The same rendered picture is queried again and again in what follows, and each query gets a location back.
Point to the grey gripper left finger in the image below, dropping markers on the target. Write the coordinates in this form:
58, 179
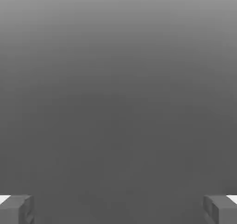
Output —
14, 210

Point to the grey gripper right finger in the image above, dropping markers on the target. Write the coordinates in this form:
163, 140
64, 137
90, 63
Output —
222, 210

